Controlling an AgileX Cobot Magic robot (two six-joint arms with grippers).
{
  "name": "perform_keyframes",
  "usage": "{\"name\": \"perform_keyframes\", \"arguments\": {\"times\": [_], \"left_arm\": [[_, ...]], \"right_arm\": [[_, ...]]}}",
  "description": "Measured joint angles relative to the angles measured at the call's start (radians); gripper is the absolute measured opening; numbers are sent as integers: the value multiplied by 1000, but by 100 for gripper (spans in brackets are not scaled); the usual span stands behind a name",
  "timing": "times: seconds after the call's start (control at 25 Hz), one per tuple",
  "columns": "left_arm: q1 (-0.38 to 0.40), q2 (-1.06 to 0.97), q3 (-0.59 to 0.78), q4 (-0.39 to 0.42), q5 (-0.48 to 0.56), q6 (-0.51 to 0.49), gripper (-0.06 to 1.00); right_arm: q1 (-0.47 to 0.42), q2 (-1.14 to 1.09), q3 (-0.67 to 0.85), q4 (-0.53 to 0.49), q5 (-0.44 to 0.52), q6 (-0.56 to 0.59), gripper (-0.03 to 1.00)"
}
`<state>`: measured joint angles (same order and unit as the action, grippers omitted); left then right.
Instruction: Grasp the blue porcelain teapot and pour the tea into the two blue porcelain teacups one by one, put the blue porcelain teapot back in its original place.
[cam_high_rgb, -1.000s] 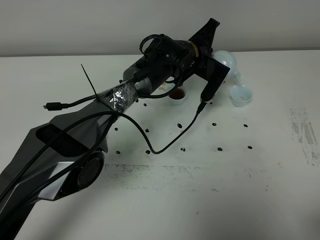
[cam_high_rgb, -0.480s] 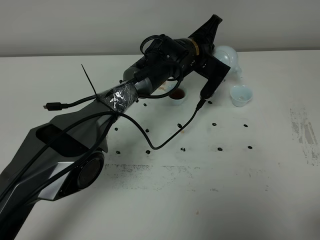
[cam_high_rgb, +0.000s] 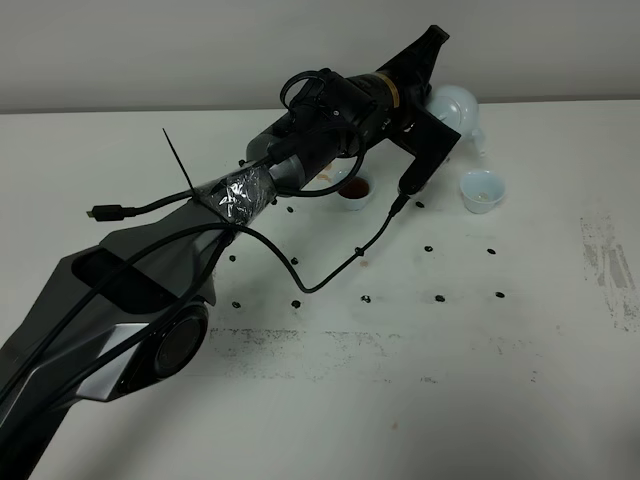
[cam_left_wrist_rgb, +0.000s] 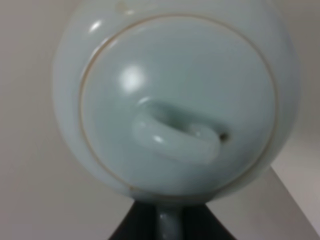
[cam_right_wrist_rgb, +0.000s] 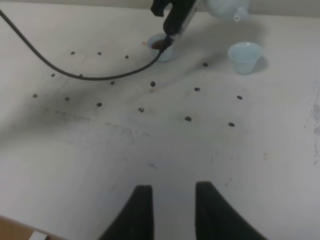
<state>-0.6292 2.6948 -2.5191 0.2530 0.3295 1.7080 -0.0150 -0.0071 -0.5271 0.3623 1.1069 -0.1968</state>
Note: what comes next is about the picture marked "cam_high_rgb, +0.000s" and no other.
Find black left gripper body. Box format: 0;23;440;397
346;69;432;150

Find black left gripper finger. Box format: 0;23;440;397
376;25;450;93

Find light blue porcelain teapot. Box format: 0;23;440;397
426;85;486;156

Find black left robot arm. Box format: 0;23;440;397
1;25;457;479

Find left light blue teacup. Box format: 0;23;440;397
335;169;375;211

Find light blue teacup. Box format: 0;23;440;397
335;169;375;211
459;170;506;214

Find right light blue teacup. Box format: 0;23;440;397
459;170;506;214

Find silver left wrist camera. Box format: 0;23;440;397
389;107;461;197

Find black cable zip tie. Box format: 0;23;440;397
161;127;241;229

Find loose black cable plug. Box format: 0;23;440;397
87;205;137;222

